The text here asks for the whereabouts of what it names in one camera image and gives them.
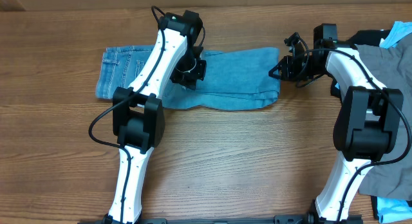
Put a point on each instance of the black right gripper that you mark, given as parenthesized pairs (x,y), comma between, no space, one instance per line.
(286,65)

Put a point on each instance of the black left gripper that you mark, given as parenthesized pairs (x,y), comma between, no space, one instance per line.
(190,80)

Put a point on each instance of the light blue denim jeans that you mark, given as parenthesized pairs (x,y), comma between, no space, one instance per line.
(234,81)

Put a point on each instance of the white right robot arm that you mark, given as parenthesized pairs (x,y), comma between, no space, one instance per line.
(366,127)

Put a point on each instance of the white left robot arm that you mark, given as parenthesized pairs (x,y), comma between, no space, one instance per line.
(138,112)

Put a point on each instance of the black folded garment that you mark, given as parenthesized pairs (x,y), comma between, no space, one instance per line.
(362,37)

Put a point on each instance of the light blue folded garment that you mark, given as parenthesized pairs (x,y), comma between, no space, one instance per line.
(390,185)

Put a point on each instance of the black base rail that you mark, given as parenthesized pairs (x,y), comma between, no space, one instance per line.
(219,220)

